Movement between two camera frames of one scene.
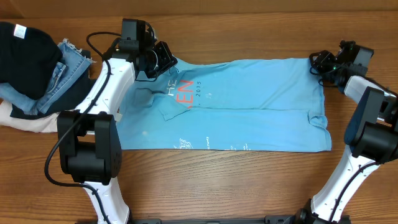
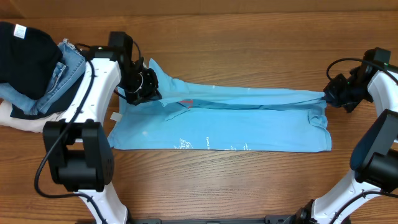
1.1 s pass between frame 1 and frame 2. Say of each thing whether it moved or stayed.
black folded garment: stayed
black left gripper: moved
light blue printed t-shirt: moved
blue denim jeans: stayed
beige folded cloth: stayed
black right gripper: moved
